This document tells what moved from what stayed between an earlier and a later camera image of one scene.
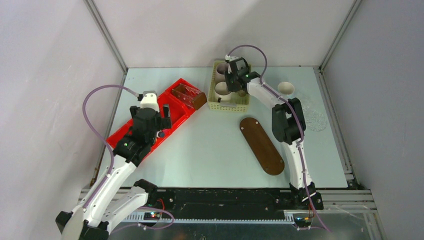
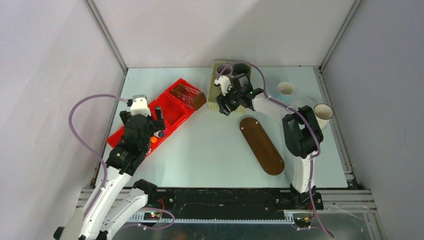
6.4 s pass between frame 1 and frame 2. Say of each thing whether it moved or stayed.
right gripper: moved
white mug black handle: moved
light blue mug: stayed
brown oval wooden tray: stayed
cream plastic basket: stayed
